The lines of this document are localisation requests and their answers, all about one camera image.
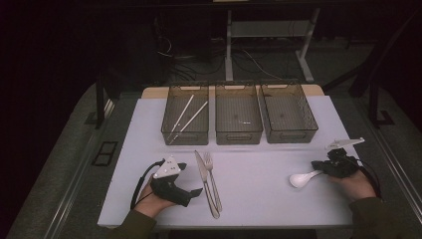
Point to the black metal stand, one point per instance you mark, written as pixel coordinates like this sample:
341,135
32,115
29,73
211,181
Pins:
374,99
99,103

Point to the white spoon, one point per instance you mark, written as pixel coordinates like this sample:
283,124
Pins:
299,180

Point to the person's right hand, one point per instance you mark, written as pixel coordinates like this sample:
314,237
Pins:
356,187

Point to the steel fork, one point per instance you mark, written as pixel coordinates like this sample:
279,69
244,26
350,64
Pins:
212,179

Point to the white metal desk frame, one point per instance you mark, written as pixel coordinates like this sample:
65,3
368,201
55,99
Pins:
268,29

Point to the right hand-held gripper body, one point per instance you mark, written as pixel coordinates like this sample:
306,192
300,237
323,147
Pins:
343,164

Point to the white chopstick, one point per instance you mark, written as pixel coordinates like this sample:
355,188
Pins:
182,114
190,120

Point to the person's left hand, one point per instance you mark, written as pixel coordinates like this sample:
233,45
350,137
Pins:
149,204

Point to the steel table knife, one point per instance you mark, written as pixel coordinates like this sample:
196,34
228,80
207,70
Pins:
204,179

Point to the translucent brown storage bin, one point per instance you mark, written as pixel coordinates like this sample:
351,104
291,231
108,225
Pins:
287,114
185,129
237,116

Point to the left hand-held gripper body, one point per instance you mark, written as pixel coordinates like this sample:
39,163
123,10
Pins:
167,187

